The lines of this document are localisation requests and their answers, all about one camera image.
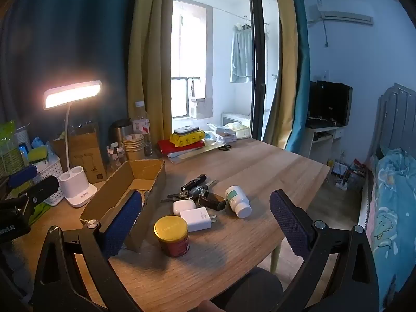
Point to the pale yellow tissue box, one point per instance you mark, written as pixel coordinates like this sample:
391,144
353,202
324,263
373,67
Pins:
242,133

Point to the steel thermos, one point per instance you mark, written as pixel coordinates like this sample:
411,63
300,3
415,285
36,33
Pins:
118,133

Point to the white power bank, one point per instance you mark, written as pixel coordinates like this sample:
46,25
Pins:
186,130

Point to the white balcony appliance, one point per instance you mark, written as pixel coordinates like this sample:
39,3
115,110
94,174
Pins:
235,117

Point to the white earbuds case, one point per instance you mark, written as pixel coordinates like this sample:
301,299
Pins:
183,206

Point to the black computer monitor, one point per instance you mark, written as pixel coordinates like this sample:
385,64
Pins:
334,104

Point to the wide yellow curtain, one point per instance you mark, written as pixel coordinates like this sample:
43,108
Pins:
152,55

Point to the green snack packet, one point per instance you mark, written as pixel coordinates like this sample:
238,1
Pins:
7,143

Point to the grey padded headboard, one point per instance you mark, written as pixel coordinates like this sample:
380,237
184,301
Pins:
396,120

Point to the brown lamp carton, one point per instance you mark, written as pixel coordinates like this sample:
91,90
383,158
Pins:
87,156

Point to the white air conditioner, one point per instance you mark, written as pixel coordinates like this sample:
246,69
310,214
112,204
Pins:
344,16

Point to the blue cartoon printed blanket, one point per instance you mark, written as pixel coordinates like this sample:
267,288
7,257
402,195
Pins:
393,201

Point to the stack of paper cups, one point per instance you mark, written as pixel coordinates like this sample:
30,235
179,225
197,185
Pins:
134,151

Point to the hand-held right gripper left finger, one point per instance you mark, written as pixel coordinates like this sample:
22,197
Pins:
122,221

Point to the yellow wipes pack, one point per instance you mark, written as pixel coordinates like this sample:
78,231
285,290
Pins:
187,139

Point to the blue white mask pack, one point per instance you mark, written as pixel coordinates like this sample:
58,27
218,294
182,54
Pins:
209,137

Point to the red can with gold lid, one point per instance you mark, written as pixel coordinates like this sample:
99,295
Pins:
172,243

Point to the narrow teal curtain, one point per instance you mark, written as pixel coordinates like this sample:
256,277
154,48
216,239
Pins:
300,104

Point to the white plastic basket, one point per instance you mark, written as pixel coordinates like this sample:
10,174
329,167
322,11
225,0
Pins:
52,169

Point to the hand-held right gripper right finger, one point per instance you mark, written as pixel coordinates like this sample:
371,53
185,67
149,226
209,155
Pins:
289,221

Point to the white power strip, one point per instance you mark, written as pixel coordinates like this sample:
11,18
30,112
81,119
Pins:
342,185

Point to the black sliding door frame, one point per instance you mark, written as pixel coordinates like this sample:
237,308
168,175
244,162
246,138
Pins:
256,71

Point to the dark round chair seat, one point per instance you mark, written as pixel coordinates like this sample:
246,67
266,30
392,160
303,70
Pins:
253,289

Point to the white computer desk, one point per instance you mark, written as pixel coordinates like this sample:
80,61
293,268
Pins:
320,149

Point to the narrow yellow curtain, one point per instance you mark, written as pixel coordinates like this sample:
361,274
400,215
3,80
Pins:
284,55

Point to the white charger plug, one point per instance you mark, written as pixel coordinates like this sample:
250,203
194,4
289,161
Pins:
196,219

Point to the white pill bottle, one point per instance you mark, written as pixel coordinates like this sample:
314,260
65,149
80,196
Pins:
239,203

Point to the bunch of keys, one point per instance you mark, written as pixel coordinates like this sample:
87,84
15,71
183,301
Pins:
182,195

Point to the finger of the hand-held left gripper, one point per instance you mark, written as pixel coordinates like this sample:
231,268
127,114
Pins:
40,188
22,175

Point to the clear document sleeve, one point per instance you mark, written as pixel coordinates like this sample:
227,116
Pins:
191,156

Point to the black scissors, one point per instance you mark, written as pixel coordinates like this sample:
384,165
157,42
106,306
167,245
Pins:
224,147

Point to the cardboard box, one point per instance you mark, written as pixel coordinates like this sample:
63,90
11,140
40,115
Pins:
146,185

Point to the yellow green sponge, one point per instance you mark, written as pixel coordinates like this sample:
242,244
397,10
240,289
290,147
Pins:
38,154

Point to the wide teal curtain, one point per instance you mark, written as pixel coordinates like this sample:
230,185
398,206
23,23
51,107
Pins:
81,39

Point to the clear water bottle red label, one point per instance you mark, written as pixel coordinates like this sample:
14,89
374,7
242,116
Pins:
142,125

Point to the hanging pale green towel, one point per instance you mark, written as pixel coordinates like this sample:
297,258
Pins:
242,55

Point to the white desk lamp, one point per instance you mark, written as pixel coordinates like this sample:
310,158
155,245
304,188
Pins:
78,188

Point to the white tissue pack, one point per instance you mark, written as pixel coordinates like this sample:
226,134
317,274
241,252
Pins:
226,137

